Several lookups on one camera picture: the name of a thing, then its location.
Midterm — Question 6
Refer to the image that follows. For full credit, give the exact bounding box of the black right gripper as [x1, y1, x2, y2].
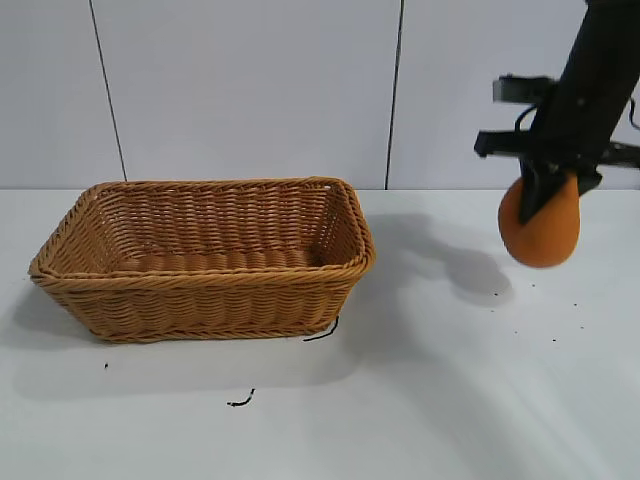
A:
[474, 92, 640, 225]

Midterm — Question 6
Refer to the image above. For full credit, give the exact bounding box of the orange fruit with knob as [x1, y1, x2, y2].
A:
[498, 172, 584, 270]

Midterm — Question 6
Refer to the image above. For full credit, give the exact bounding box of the brown woven wicker basket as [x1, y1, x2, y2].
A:
[28, 175, 377, 344]

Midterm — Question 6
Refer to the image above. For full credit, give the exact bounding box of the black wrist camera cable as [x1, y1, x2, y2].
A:
[513, 106, 540, 132]

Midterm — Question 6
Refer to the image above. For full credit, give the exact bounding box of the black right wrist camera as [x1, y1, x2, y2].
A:
[492, 74, 561, 105]

